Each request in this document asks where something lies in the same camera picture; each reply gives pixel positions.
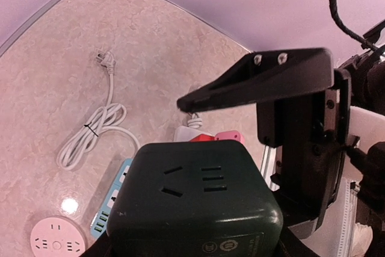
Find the pink plug adapter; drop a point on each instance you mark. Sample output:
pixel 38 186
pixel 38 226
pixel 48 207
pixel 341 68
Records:
pixel 230 135

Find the red cube socket adapter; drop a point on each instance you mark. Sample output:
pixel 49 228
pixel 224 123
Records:
pixel 202 138

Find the aluminium front frame rail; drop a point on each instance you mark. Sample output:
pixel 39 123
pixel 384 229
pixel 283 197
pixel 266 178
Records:
pixel 334 237

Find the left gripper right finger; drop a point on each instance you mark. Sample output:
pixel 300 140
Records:
pixel 290 246

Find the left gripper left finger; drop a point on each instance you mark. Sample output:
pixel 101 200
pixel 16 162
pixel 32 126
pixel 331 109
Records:
pixel 101 248

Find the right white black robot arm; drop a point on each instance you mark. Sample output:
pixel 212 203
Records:
pixel 367 92

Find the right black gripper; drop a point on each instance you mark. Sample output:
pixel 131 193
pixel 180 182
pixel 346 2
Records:
pixel 310 129

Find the dark green cube adapter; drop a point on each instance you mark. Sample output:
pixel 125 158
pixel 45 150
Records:
pixel 194 199

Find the white multicolour power strip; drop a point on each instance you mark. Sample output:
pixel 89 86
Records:
pixel 191 128

